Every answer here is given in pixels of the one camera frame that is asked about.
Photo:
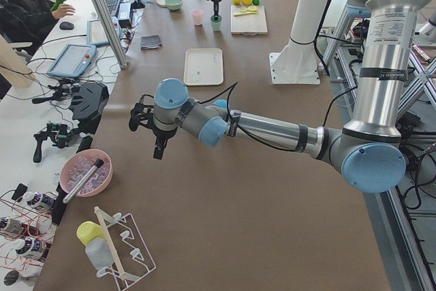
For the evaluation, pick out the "pink cup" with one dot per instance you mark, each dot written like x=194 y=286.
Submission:
x=197 y=16

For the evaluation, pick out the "green cup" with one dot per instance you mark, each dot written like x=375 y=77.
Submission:
x=216 y=23

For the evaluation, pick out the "yellow cup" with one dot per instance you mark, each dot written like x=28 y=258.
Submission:
x=89 y=230

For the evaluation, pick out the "cream rabbit tray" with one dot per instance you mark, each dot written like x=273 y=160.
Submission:
x=203 y=67

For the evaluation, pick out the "yellow plastic knife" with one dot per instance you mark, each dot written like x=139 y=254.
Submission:
x=236 y=14

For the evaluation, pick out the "wooden cutting board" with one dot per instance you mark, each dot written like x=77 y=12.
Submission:
x=254 y=24

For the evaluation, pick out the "green bowl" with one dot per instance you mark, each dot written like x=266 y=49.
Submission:
x=174 y=5

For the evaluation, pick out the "steel metal scoop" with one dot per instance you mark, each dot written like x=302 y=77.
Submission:
x=81 y=180

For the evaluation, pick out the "grey folded cloth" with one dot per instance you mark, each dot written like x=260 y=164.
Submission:
x=150 y=42

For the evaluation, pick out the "pink bowl with ice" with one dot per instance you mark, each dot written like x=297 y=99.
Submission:
x=79 y=165

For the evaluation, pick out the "blue teach pendant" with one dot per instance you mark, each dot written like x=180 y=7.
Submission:
x=73 y=61

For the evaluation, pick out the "clear plastic cup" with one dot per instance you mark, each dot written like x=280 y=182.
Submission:
x=99 y=253

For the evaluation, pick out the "black computer mouse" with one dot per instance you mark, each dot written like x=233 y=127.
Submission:
x=66 y=26

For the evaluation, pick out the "person in black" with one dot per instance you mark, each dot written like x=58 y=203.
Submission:
x=31 y=20

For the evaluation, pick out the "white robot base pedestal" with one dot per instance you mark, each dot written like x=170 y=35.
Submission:
x=297 y=62

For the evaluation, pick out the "white wire cup rack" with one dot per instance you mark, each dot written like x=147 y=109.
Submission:
x=132 y=259

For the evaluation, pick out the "aluminium frame post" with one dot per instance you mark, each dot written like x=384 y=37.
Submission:
x=108 y=27

